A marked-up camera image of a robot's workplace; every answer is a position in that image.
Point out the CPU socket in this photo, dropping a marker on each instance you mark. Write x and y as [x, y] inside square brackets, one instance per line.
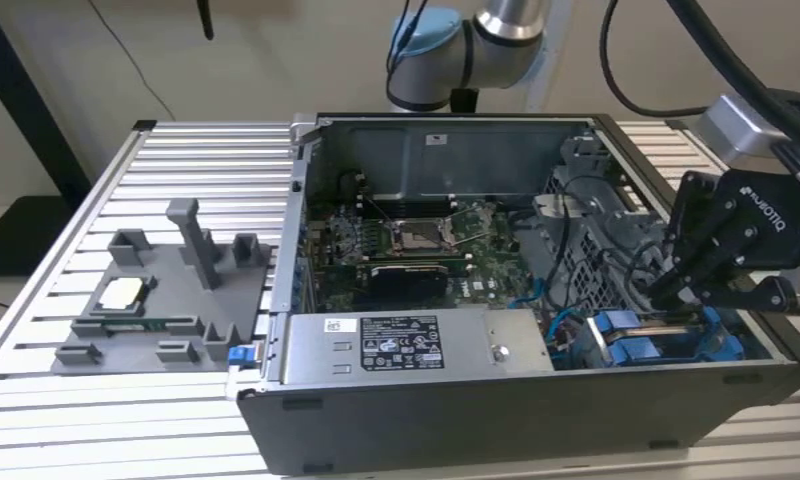
[416, 235]

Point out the blue case latch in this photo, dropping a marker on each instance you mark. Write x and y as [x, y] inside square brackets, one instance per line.
[241, 356]

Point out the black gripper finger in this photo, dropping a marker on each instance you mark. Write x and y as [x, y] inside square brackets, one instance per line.
[767, 295]
[696, 220]

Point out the black graphics card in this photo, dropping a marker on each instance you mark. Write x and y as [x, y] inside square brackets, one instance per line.
[407, 285]

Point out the green motherboard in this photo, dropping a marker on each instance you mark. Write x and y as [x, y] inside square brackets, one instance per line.
[487, 280]

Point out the blue plastic disk carrier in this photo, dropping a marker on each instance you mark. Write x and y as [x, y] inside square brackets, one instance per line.
[636, 350]

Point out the grey plastic parts rack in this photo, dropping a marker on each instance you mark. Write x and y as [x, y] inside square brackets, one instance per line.
[173, 280]

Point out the silver power supply unit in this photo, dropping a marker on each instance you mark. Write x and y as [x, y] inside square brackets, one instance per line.
[307, 350]

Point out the green RAM stick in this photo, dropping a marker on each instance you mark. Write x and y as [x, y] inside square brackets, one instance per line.
[149, 326]

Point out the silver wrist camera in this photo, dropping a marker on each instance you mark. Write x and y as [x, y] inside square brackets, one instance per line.
[740, 132]

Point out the silver CPU chip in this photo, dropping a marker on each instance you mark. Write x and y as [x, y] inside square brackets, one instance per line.
[121, 295]

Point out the open black PC case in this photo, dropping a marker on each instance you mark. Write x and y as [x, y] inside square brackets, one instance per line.
[440, 425]

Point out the hard disk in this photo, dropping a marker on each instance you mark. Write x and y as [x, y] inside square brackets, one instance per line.
[623, 322]

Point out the grey metal drive cage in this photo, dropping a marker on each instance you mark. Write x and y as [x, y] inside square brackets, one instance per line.
[574, 250]

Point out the black hanging antenna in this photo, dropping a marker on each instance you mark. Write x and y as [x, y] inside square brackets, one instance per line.
[207, 20]

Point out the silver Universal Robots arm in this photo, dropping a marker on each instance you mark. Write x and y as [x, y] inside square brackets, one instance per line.
[494, 60]

